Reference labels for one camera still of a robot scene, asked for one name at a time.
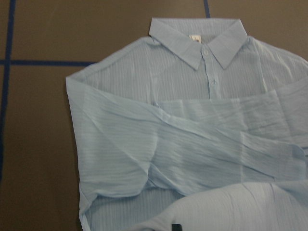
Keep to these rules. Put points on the light blue button shirt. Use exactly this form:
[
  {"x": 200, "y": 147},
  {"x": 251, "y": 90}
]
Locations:
[{"x": 197, "y": 124}]

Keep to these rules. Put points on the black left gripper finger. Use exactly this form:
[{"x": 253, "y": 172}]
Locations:
[{"x": 176, "y": 227}]

